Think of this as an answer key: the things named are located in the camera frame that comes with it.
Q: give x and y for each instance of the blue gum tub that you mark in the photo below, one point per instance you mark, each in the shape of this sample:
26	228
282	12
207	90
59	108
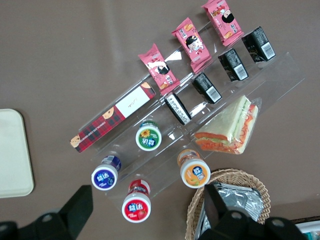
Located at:
104	177

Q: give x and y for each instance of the small black barcode box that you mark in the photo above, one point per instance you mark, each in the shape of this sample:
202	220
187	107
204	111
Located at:
178	108
207	88
258	44
233	64

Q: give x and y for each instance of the oval wicker basket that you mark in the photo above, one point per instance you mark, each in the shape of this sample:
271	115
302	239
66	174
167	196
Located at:
240	176

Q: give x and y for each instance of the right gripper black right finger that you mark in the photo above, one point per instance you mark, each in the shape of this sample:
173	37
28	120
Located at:
217	220

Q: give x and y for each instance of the white plastic snack bin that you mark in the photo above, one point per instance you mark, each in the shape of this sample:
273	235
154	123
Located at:
310	228

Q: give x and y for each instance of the silver foil container stack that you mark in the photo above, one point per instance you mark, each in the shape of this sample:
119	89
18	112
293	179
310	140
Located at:
240	200

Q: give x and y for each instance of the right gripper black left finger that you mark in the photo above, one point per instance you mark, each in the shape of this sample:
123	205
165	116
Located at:
72	215

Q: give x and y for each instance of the cream rectangular tray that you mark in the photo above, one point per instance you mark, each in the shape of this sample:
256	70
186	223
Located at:
12	155

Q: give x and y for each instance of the clear acrylic tiered shelf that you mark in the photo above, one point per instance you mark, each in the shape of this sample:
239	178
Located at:
165	165

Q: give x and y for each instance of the red plaid cookie box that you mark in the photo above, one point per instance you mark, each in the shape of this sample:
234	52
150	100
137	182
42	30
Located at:
105	127

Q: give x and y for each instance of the green gum tub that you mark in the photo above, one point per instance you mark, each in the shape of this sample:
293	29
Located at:
148	138

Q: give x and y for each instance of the red gum tub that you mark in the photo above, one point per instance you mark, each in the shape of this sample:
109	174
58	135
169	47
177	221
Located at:
136	208

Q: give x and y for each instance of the wrapped triangle sandwich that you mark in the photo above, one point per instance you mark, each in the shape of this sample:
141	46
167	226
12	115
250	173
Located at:
225	127

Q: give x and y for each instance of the orange gum tub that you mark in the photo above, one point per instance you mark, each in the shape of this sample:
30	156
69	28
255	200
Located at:
195	175

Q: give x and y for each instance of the pink cartoon snack packet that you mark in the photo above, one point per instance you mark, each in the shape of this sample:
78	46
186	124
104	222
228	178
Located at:
192	45
158	70
223	22

